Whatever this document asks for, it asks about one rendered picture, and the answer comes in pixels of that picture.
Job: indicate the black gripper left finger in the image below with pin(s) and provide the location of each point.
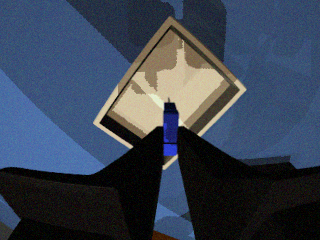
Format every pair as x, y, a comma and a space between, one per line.
119, 201

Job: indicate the blue fuse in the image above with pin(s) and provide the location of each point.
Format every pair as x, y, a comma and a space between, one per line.
170, 122

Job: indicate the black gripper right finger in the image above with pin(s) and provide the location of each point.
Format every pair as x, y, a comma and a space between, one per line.
228, 200

